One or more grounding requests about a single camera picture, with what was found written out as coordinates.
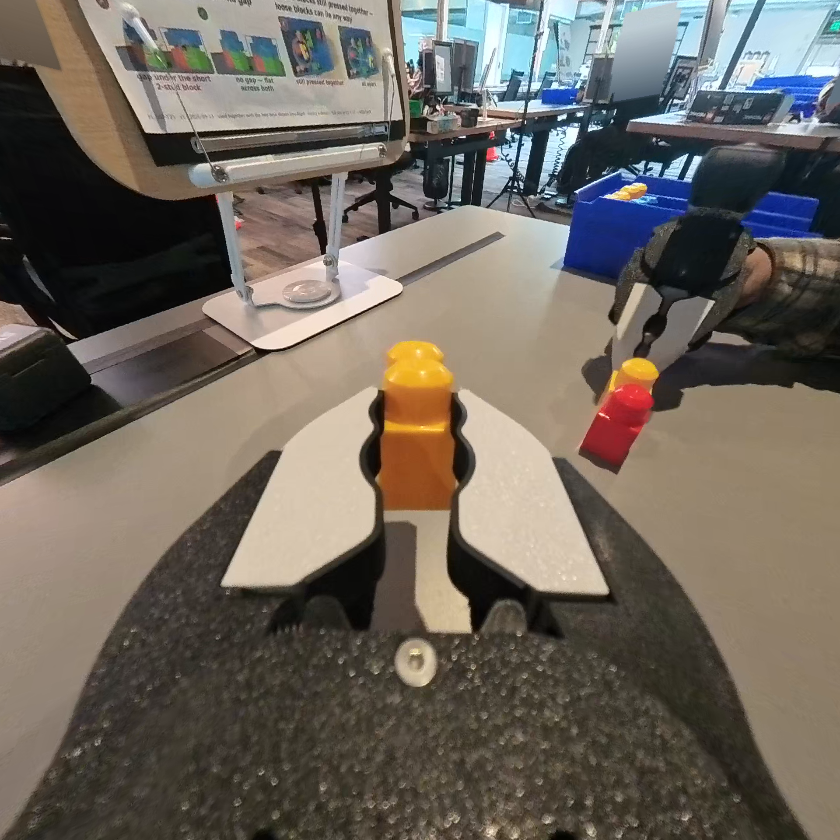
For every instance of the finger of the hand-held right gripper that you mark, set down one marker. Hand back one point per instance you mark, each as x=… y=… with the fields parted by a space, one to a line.
x=633 y=321
x=682 y=328

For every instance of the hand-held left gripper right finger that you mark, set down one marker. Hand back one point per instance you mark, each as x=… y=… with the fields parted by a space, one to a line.
x=531 y=525

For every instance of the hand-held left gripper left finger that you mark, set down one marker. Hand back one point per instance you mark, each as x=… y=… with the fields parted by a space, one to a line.
x=302 y=518

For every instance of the yellow single-stud mega block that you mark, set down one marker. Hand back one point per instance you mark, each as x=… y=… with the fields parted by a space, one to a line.
x=640 y=374

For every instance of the blue plastic bin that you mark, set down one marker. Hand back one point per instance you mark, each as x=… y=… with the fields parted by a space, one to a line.
x=604 y=236

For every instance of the red mega block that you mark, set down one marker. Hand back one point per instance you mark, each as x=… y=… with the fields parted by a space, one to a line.
x=617 y=426

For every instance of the yellow two-stud mega block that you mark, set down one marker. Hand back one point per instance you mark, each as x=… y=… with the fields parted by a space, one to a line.
x=420 y=459
x=627 y=192

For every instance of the person's right hand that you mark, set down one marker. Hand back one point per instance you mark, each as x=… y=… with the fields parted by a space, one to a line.
x=758 y=275

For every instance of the wooden desk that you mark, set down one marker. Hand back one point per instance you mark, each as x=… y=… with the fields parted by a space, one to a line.
x=453 y=131
x=525 y=110
x=722 y=134

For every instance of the white document stand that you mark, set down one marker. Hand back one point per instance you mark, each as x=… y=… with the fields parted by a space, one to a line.
x=308 y=321

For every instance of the black tripod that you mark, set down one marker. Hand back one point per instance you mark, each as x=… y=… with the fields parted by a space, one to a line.
x=523 y=151

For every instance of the black office chair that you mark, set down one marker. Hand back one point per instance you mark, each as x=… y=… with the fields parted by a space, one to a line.
x=98 y=262
x=387 y=190

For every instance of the black power adapter cube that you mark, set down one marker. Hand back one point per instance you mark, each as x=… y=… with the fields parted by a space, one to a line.
x=39 y=380

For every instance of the printed instruction sheet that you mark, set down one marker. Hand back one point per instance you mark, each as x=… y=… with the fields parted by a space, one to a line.
x=262 y=65

